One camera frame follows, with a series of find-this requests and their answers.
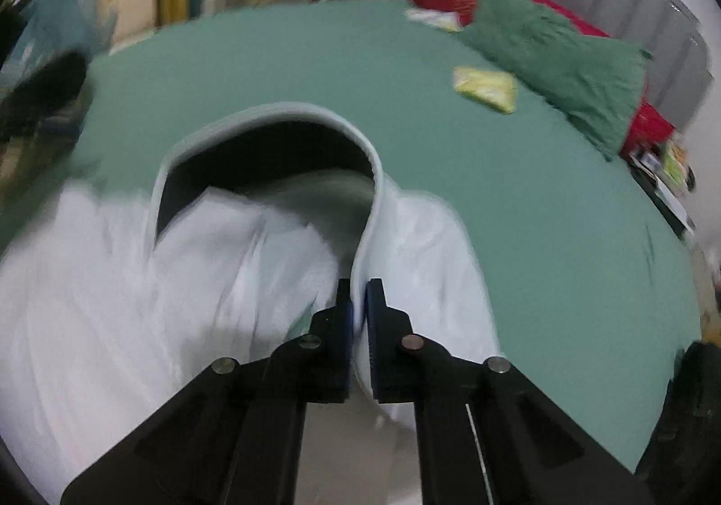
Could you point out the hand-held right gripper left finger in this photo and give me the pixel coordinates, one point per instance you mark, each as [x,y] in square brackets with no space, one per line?
[344,347]

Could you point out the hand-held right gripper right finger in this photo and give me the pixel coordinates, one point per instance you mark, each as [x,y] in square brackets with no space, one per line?
[373,347]

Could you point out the white shirt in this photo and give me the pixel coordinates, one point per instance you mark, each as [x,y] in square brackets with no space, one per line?
[112,285]

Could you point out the green sheet bed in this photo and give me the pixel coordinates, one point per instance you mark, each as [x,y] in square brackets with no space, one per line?
[507,201]

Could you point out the books and magazines stack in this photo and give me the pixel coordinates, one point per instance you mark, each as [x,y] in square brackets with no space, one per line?
[664,198]

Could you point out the white packet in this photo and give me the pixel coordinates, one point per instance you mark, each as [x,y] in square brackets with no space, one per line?
[433,19]

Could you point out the green pillow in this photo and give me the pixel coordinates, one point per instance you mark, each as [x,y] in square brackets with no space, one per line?
[541,54]

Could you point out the yellow green printed packet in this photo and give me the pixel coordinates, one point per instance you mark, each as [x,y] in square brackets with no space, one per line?
[675,161]

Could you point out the black garment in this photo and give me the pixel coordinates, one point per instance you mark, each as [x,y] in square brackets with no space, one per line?
[39,94]

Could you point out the light blue cloth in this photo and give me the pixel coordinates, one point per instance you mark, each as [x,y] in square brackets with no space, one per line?
[62,15]

